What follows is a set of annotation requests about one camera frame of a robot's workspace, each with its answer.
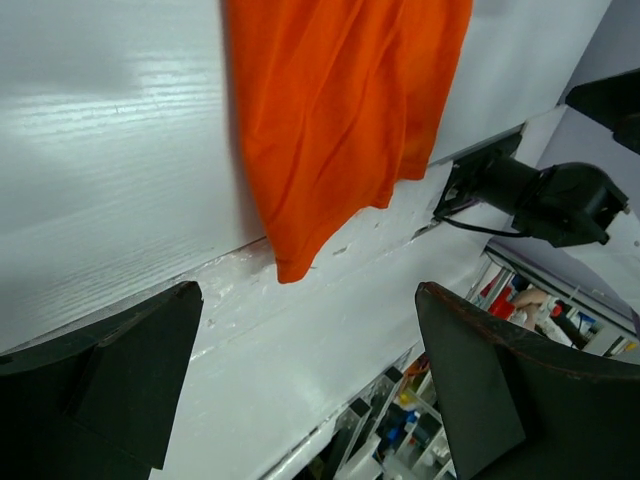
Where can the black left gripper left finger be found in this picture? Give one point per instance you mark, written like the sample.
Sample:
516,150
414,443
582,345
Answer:
99,402

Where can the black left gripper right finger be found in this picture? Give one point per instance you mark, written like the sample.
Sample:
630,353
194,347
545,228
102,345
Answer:
525,400

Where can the orange t-shirt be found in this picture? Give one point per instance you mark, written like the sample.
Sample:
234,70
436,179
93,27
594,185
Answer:
337,101

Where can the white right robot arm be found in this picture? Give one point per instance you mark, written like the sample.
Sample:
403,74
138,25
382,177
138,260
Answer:
573,203

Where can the cluttered shelf below table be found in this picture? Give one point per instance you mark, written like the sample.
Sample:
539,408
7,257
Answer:
450,400

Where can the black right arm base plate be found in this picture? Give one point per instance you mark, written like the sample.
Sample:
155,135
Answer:
488,174

